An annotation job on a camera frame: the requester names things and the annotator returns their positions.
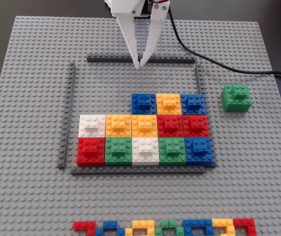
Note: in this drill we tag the green lego brick figure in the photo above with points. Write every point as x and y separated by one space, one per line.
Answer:
170 223

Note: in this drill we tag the dark grey lego wall strip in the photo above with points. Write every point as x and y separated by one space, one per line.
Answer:
198 78
135 170
111 59
66 118

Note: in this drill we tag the red lego brick figure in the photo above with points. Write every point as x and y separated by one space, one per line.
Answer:
84 225
246 222

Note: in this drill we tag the white lego cube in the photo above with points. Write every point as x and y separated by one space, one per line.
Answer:
91 125
145 151

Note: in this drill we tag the red lego cube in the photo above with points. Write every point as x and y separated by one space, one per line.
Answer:
171 125
91 151
197 125

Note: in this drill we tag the yellow lego brick figure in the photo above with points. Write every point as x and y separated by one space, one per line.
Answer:
140 224
222 222

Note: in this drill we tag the green lego cube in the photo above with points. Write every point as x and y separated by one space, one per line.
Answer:
236 99
172 151
118 151

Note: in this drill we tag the blue lego cube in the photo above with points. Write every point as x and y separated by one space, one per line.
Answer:
194 103
143 103
199 151

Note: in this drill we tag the blue lego brick figure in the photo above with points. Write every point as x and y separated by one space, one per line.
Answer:
109 225
197 223

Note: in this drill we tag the grey lego baseplate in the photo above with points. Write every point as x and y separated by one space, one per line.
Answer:
32 123

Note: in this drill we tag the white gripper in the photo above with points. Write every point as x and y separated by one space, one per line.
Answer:
124 20

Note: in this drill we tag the yellow lego cube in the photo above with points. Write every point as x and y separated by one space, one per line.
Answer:
168 103
118 125
145 125

